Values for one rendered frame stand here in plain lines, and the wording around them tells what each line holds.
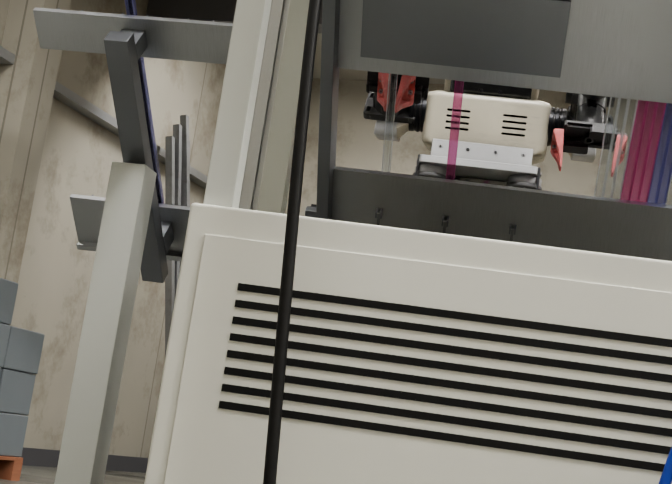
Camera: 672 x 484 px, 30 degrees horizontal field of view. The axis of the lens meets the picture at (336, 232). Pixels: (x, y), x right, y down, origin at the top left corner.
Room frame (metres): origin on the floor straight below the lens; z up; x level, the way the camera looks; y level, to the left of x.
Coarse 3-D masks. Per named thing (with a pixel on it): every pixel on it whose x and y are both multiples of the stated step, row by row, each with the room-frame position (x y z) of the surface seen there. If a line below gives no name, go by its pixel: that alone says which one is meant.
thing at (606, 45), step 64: (384, 0) 1.75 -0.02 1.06; (448, 0) 1.73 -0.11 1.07; (512, 0) 1.71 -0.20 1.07; (576, 0) 1.73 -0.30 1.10; (640, 0) 1.71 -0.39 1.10; (384, 64) 1.86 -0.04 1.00; (448, 64) 1.80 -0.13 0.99; (512, 64) 1.78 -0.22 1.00; (576, 64) 1.80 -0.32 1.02; (640, 64) 1.78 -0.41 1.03
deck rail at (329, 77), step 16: (336, 0) 1.77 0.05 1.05; (336, 16) 1.79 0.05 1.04; (336, 32) 1.81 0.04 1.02; (336, 48) 1.84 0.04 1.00; (336, 64) 1.86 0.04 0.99; (320, 80) 1.85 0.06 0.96; (336, 80) 1.89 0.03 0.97; (320, 96) 1.87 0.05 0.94; (336, 96) 1.91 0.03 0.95; (320, 112) 1.89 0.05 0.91; (336, 112) 1.94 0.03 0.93; (320, 128) 1.91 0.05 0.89; (336, 128) 1.96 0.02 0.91; (320, 144) 1.93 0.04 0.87; (320, 160) 1.95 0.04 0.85; (320, 176) 1.97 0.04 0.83; (320, 192) 1.99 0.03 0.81; (320, 208) 2.01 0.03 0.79
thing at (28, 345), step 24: (0, 288) 6.44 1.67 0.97; (0, 312) 6.48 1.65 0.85; (0, 336) 6.51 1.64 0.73; (24, 336) 6.73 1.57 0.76; (0, 360) 6.55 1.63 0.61; (24, 360) 6.77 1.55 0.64; (0, 384) 6.61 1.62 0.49; (24, 384) 6.82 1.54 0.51; (0, 408) 6.64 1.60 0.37; (24, 408) 6.87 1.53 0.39; (0, 432) 6.68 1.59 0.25; (24, 432) 6.91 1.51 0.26; (0, 456) 6.71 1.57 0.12
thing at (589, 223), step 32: (352, 192) 2.02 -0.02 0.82; (384, 192) 2.01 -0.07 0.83; (416, 192) 2.00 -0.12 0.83; (448, 192) 1.99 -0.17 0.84; (480, 192) 1.97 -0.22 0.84; (512, 192) 1.96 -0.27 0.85; (544, 192) 1.96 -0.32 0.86; (384, 224) 2.05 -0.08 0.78; (416, 224) 2.04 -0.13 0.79; (448, 224) 2.03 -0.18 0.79; (480, 224) 2.01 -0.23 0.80; (512, 224) 2.00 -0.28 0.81; (544, 224) 1.99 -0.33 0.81; (576, 224) 1.98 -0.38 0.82; (608, 224) 1.97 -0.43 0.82; (640, 224) 1.96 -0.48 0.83; (640, 256) 2.00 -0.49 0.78
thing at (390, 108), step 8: (392, 80) 1.89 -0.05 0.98; (392, 88) 1.90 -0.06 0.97; (392, 96) 1.91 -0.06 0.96; (392, 104) 1.91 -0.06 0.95; (392, 112) 1.92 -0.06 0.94; (392, 120) 1.93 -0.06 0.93; (392, 128) 1.94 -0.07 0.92; (384, 136) 1.95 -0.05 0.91; (392, 136) 1.95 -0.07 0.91; (384, 144) 1.96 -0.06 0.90; (392, 144) 1.97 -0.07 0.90; (384, 152) 1.97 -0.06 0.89; (384, 160) 1.98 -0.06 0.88; (384, 168) 1.99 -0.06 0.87
